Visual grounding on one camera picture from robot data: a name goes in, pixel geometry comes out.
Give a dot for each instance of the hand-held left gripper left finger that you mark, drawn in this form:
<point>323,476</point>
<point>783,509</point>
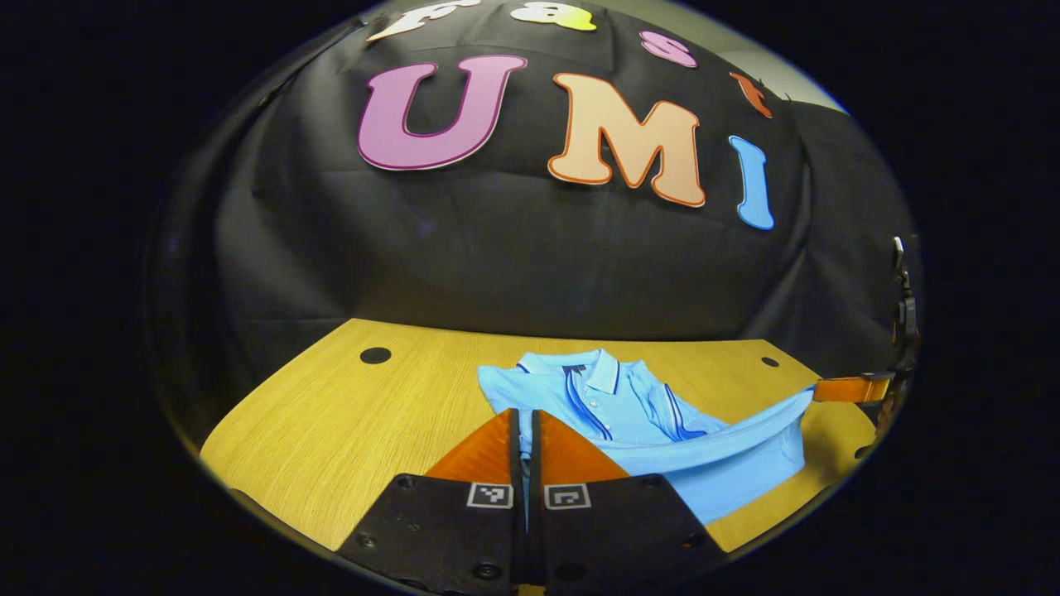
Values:
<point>447,530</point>

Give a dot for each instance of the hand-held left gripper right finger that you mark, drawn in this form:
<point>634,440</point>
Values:
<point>604,530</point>

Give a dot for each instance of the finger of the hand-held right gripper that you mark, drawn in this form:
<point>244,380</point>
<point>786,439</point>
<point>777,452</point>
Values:
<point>853,387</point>

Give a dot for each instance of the light blue T-shirt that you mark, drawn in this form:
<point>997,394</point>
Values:
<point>704,463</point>

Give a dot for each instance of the black backdrop cloth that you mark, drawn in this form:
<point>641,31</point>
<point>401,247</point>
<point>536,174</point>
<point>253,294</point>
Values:
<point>513,248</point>

